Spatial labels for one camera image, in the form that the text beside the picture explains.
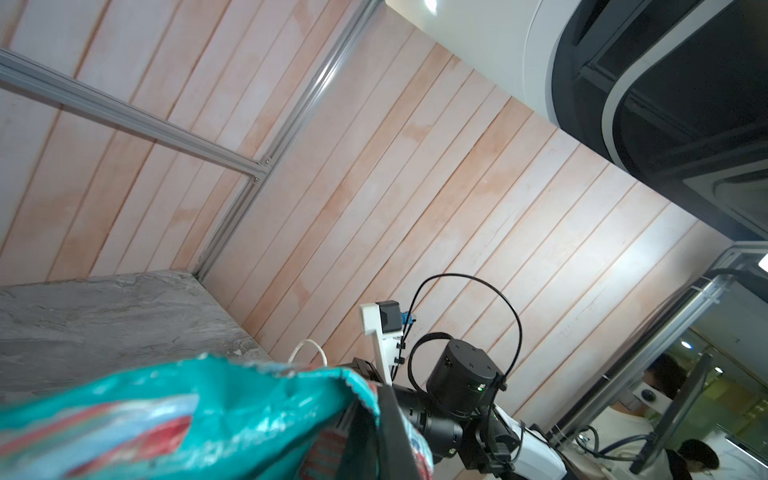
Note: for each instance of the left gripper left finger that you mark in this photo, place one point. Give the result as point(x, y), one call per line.
point(361, 451)

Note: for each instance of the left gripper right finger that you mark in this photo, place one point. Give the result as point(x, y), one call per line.
point(395, 456)

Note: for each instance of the teal mint candy bag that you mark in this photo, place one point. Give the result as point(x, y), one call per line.
point(200, 418)

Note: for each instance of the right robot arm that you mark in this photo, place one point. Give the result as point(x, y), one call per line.
point(456, 415)

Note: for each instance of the person in background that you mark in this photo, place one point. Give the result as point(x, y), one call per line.
point(628, 417)

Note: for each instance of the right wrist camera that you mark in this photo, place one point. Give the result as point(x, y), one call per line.
point(385, 323)

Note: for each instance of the aluminium frame rail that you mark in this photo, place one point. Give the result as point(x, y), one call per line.
point(80, 198)

